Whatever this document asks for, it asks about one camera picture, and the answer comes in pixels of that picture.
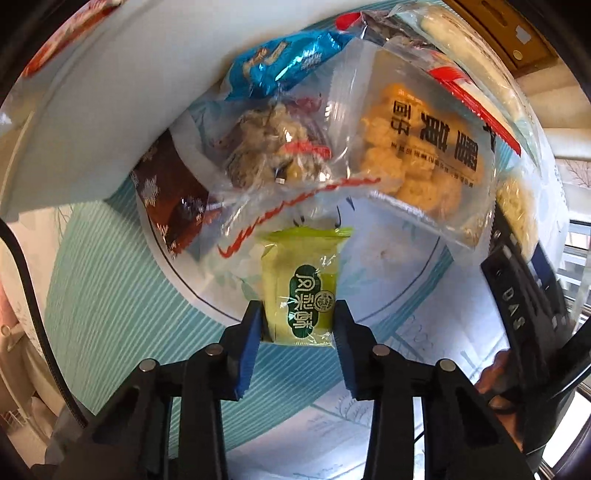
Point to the brown snowflake chocolate pack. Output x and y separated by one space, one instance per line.
174 185

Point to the blue foil candy pack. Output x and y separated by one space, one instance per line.
280 64

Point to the red dates zip bag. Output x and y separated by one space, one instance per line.
390 32

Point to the white plastic storage bin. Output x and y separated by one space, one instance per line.
72 131

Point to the green pineapple cake pack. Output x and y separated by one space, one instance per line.
300 276

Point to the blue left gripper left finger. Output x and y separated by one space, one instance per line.
249 337

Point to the bread pack clear wrapper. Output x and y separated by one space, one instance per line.
459 41

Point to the wooden desk with drawers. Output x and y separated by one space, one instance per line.
522 48

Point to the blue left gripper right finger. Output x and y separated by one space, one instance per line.
354 343

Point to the clear bag orange cookies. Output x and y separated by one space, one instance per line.
428 155

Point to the peanut brittle clear pack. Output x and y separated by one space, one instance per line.
275 153

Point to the person right hand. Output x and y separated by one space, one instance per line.
488 384

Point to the small round rice cracker pack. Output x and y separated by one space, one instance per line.
517 201

